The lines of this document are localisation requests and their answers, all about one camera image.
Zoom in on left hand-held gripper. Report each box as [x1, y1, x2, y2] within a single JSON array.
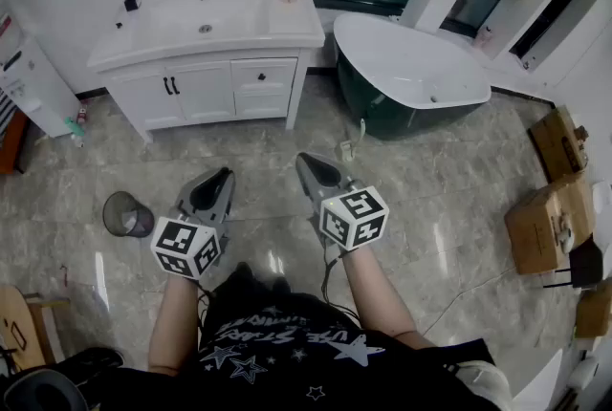
[[150, 166, 236, 280]]

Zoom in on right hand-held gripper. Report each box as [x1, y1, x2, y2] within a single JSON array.
[[295, 152, 391, 260]]

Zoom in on person's left forearm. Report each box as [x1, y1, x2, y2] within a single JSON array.
[[146, 273, 208, 377]]

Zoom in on person's right forearm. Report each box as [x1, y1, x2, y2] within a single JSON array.
[[341, 246, 437, 351]]

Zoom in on black mesh trash bin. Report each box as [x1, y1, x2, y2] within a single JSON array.
[[101, 190, 156, 239]]

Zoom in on white vanity cabinet with sink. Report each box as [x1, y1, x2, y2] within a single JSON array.
[[86, 0, 326, 145]]

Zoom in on dark green bathtub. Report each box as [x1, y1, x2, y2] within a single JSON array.
[[333, 11, 492, 141]]

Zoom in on green bottle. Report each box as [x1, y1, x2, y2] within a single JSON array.
[[64, 115, 86, 138]]

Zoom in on person's black star-print shirt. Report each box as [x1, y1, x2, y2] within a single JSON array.
[[109, 261, 503, 411]]

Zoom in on orange-brown wooden furniture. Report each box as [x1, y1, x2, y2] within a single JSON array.
[[0, 110, 31, 176]]

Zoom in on white appliance with red label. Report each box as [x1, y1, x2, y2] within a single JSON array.
[[0, 11, 81, 139]]

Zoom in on large brown cardboard box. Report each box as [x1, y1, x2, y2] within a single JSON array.
[[504, 172, 597, 276]]

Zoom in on black white striped cloth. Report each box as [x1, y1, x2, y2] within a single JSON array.
[[0, 86, 19, 139]]

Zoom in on light wooden board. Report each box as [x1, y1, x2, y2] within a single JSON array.
[[0, 284, 35, 372]]

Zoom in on cardboard box with black print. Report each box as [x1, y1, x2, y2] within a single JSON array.
[[528, 105, 590, 184]]

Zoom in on black chair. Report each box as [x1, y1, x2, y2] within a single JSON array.
[[0, 345, 126, 411]]

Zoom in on black stool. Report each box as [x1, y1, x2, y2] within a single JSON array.
[[542, 239, 604, 291]]

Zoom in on small brown cardboard box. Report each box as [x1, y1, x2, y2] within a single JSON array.
[[573, 278, 612, 339]]

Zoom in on bathtub drain hose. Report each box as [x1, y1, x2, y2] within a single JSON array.
[[339, 117, 367, 162]]

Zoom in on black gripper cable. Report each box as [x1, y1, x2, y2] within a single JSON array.
[[320, 246, 364, 324]]

